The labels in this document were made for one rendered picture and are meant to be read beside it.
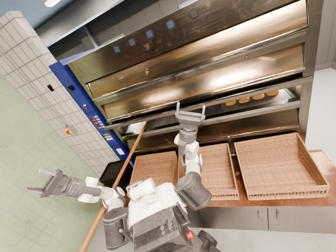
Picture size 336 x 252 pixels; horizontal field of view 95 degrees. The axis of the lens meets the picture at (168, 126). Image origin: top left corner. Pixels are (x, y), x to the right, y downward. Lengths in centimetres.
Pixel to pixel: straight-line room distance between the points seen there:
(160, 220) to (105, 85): 130
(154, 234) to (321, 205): 132
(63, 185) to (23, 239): 158
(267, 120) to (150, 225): 134
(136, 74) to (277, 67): 111
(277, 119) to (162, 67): 112
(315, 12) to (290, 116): 76
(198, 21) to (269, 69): 64
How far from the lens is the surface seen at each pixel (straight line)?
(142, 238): 79
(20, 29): 201
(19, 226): 239
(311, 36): 149
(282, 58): 147
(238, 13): 132
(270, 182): 176
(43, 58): 196
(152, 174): 213
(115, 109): 176
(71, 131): 224
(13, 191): 231
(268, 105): 162
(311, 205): 171
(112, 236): 93
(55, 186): 88
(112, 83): 162
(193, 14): 130
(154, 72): 141
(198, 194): 81
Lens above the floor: 204
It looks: 31 degrees down
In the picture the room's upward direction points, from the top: 25 degrees counter-clockwise
